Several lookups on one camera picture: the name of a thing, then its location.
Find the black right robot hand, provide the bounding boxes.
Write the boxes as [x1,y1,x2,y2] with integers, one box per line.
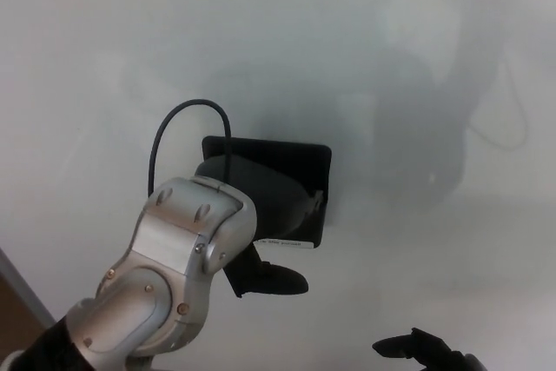
[372,327,488,371]

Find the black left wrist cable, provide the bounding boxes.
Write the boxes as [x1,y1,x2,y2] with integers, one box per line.
[147,99,234,196]

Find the white whiteboard with grey frame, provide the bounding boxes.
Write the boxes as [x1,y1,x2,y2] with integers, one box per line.
[0,0,556,371]

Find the black magnetic marker holder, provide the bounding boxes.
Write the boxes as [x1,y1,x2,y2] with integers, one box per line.
[202,135,334,251]

